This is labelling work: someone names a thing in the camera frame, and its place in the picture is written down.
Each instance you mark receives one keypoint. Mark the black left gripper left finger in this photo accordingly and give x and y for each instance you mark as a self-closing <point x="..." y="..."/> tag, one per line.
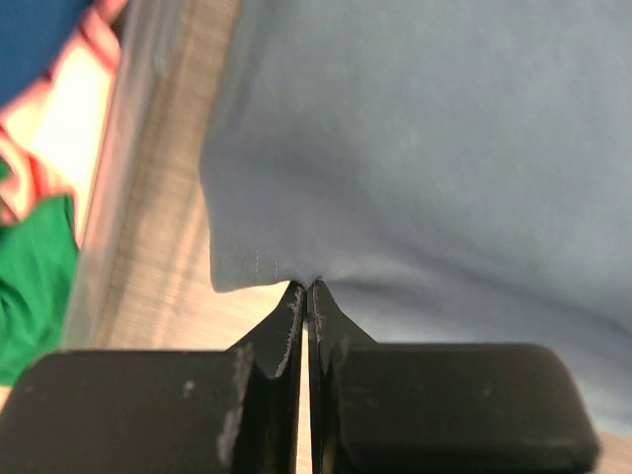
<point x="231" y="411"/>

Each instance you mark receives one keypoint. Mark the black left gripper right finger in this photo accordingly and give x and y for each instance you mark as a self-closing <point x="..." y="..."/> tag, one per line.
<point x="439" y="408"/>

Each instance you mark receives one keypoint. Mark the clear plastic storage bin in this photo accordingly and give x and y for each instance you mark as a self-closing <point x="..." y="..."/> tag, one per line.
<point x="148" y="37"/>

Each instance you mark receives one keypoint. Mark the grey blue t shirt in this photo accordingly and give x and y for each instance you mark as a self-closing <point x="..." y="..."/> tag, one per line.
<point x="453" y="170"/>

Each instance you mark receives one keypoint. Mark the green t shirt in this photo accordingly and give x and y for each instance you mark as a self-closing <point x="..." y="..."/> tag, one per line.
<point x="38" y="260"/>

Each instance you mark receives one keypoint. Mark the pink t shirt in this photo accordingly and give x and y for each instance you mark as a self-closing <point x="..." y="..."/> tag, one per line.
<point x="51" y="133"/>

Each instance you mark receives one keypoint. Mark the navy blue t shirt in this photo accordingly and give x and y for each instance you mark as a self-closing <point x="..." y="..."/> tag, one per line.
<point x="32" y="34"/>

